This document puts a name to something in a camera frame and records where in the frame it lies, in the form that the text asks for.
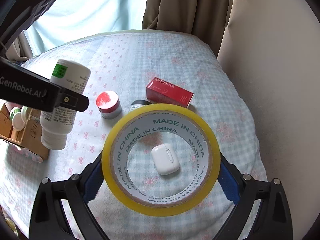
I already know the light blue hanging cloth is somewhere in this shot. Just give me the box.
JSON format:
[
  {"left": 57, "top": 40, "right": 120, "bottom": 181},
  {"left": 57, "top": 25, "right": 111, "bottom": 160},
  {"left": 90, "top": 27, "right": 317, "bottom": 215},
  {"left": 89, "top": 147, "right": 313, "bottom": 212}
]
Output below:
[{"left": 24, "top": 0, "right": 146, "bottom": 55}]

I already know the red carton box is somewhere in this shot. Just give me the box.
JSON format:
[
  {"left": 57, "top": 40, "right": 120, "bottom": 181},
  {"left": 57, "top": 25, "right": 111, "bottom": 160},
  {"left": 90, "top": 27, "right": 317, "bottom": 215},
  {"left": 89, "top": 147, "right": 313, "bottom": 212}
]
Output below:
[{"left": 146, "top": 77, "right": 194, "bottom": 108}]

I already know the white pill bottle green label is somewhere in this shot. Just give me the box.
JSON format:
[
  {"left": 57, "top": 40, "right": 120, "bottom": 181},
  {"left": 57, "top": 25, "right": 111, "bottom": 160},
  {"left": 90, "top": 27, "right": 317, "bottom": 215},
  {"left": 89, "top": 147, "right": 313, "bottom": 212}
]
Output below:
[{"left": 40, "top": 59, "right": 91, "bottom": 150}]

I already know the yellow tape roll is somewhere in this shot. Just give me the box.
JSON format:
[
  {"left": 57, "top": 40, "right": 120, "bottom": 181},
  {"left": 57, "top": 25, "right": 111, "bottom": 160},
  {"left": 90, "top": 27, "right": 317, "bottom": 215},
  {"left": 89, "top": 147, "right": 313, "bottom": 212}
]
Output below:
[{"left": 101, "top": 103, "right": 221, "bottom": 217}]

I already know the white jar pale green label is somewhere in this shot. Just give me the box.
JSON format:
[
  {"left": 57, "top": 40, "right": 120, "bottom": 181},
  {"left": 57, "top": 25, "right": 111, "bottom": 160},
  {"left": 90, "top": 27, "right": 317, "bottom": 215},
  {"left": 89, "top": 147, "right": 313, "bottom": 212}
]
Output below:
[{"left": 21, "top": 106, "right": 32, "bottom": 123}]

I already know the small white jar black lid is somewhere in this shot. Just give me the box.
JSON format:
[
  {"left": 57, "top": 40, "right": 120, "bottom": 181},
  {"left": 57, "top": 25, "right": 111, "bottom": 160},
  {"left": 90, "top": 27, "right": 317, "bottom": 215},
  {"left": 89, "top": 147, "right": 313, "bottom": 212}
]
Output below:
[{"left": 130, "top": 100, "right": 152, "bottom": 111}]

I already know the beige left curtain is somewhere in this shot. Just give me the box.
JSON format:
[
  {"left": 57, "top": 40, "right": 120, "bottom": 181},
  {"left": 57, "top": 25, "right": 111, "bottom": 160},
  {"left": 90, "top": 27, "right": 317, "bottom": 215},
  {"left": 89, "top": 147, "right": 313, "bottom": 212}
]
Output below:
[{"left": 6, "top": 32, "right": 33, "bottom": 62}]

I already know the cardboard box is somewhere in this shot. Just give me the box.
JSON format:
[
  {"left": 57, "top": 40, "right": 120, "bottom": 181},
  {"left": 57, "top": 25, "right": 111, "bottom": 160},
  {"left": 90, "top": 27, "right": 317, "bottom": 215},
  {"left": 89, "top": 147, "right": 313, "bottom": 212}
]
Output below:
[{"left": 1, "top": 100, "right": 49, "bottom": 163}]

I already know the checkered floral bed sheet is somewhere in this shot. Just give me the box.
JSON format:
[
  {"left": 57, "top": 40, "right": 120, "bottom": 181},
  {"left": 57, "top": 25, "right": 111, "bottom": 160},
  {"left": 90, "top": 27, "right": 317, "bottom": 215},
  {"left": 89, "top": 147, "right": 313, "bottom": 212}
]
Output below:
[{"left": 1, "top": 31, "right": 267, "bottom": 239}]

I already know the white jar striped green label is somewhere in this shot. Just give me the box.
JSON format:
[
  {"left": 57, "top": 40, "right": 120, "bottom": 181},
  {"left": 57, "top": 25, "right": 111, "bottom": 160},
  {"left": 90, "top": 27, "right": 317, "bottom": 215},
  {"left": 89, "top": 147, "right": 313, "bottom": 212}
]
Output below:
[{"left": 9, "top": 107, "right": 25, "bottom": 131}]

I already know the red lid small jar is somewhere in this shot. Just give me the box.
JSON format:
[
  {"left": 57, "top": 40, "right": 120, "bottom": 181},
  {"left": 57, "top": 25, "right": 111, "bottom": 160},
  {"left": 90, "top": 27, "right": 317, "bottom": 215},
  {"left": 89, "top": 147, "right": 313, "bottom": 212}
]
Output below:
[{"left": 96, "top": 90, "right": 122, "bottom": 119}]

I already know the brown right curtain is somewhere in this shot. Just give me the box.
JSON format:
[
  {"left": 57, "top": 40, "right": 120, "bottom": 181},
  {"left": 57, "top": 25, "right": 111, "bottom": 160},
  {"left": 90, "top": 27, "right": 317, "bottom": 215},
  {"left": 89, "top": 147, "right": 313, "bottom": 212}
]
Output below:
[{"left": 142, "top": 0, "right": 233, "bottom": 55}]

